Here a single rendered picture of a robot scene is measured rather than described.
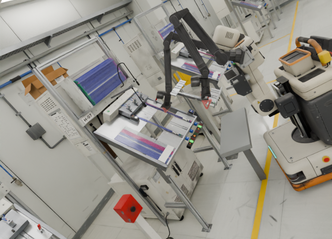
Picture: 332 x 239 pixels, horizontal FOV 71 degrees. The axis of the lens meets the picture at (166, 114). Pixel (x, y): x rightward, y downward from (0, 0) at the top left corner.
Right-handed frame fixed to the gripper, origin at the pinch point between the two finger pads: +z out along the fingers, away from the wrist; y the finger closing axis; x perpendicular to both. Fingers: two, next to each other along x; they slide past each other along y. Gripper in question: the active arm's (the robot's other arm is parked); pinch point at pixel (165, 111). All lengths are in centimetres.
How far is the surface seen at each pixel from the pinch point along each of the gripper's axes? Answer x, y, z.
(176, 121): 11.1, -3.9, 10.7
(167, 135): 10.8, 16.6, 10.8
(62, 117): -79, 49, 8
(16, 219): -34, 131, 2
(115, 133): -29.6, 38.8, 10.4
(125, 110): -34.3, 14.9, 4.3
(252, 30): 24, -451, 62
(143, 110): -23.9, -0.8, 10.4
